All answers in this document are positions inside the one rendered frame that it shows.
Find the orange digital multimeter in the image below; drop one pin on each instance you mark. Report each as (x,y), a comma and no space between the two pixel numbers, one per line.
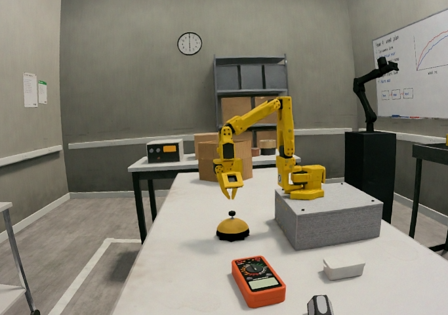
(258,282)

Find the white storage tub with lid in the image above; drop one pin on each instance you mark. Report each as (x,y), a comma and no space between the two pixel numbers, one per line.
(343,266)

